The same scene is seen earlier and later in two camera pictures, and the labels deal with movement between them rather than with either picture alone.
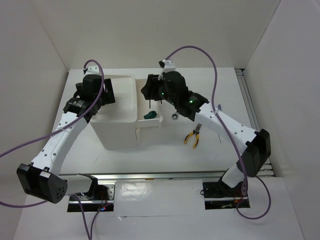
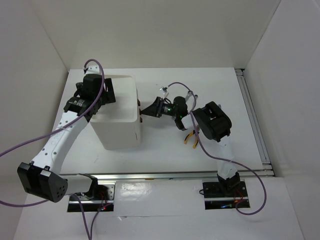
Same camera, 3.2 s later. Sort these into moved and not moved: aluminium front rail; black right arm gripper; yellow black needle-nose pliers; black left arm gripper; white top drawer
Moved: black right arm gripper; white top drawer
Not moved: aluminium front rail; yellow black needle-nose pliers; black left arm gripper
